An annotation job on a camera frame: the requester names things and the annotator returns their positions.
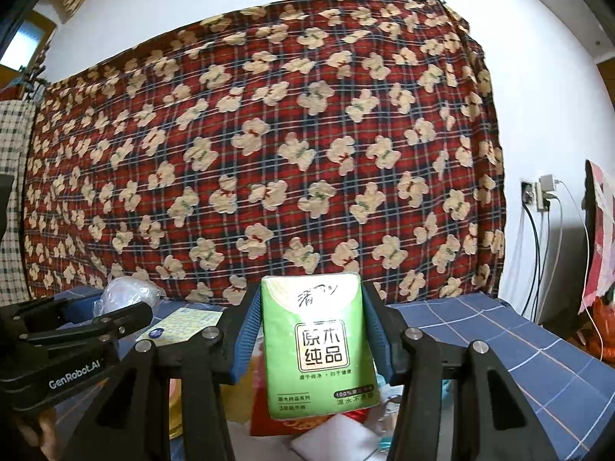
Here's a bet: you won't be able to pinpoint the red plaid bear blanket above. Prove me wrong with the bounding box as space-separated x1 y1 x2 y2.
20 0 509 307

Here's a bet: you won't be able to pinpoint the yellow dotted tissue pack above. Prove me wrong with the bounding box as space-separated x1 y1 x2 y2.
143 307 225 347

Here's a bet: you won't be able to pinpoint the white charger plug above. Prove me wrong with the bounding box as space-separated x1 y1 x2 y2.
535 172 559 213

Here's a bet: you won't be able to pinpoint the blue plaid bed sheet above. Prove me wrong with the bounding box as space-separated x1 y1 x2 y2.
52 285 607 461

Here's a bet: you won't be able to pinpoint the orange bag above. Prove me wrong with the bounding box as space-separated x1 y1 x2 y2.
587 297 615 362

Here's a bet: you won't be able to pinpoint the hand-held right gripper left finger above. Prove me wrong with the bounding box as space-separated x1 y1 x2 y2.
61 282 266 461

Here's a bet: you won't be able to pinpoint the metal hanger hooks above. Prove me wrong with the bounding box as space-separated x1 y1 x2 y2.
18 59 50 103

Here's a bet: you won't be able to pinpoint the red embroidered pouch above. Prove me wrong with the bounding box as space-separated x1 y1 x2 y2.
249 350 333 439

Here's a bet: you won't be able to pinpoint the green tissue packet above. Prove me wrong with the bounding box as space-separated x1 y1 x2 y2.
258 273 384 420

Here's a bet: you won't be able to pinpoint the person's left hand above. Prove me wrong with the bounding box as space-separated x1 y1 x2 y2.
12 406 62 461

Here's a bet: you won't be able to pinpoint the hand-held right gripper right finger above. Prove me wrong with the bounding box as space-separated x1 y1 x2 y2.
360 283 559 461

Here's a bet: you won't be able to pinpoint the wall socket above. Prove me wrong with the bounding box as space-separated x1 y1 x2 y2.
519 177 539 209

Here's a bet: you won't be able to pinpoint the black cable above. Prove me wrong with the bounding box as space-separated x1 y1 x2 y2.
520 206 542 318

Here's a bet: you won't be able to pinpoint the wooden door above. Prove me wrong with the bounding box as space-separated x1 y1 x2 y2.
0 6 57 90

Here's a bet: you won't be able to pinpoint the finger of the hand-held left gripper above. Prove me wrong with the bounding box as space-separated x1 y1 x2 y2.
20 302 155 347
0 297 105 330

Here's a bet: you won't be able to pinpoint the cream green checked cloth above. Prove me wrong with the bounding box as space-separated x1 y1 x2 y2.
0 97 38 309

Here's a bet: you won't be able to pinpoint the pink patterned cloth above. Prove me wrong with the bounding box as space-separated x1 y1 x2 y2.
578 158 615 316

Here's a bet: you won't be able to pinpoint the clear plastic bag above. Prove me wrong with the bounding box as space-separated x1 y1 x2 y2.
97 272 165 321

